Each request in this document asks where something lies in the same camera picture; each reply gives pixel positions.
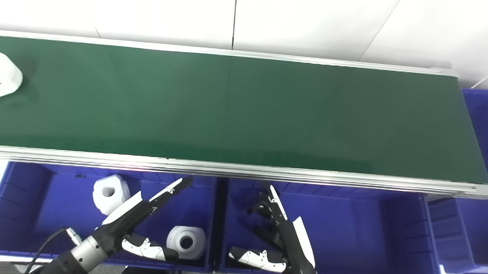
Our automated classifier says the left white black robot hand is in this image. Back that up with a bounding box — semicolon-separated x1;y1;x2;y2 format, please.
94;173;194;263

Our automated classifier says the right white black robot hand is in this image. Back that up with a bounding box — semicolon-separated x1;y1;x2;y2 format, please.
227;183;324;274

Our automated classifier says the white square plastic part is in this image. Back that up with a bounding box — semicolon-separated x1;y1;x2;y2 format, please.
91;173;133;217

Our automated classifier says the green conveyor belt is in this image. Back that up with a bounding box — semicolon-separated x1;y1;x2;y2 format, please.
0;29;488;201
0;35;488;185

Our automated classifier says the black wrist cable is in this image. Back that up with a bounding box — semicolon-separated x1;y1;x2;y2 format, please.
23;225;84;274

